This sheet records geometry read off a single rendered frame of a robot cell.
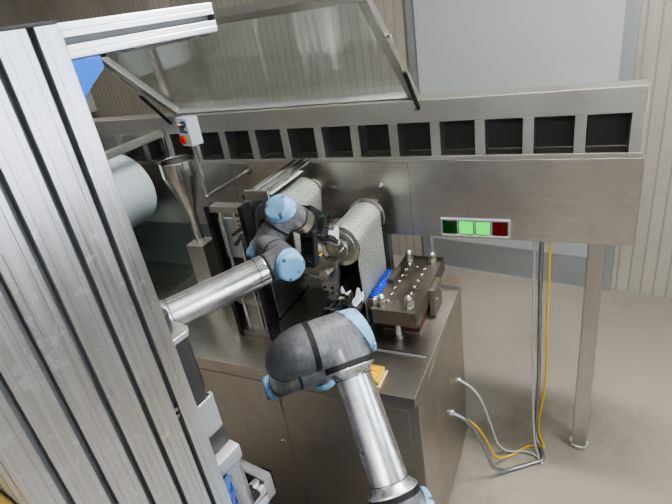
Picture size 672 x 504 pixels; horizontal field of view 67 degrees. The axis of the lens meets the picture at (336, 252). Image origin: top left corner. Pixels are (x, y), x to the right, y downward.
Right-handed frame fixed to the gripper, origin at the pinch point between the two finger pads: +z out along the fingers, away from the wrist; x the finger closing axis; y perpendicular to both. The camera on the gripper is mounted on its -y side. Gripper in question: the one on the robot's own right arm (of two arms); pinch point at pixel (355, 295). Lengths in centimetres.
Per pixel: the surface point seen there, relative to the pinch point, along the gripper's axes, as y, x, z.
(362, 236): 17.1, -0.4, 11.2
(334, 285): 3.9, 6.9, -1.2
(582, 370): -63, -73, 54
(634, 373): -109, -100, 114
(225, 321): -19, 60, -1
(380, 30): 81, -14, 13
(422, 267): -6.1, -14.0, 32.7
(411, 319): -8.5, -18.6, 1.8
